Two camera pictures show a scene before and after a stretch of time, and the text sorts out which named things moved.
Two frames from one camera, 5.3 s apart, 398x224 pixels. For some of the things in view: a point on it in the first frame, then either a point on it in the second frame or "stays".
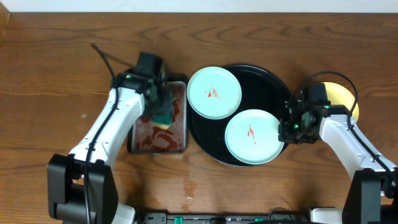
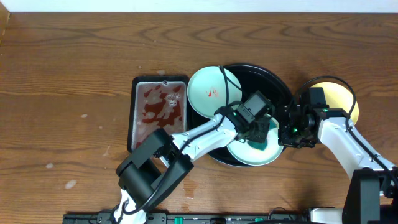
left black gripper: (162, 104) to (259, 132)
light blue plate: (252, 137) stays
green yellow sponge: (163, 121) to (258, 146)
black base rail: (299, 218) stays
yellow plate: (339, 94) stays
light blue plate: (214, 93) stays
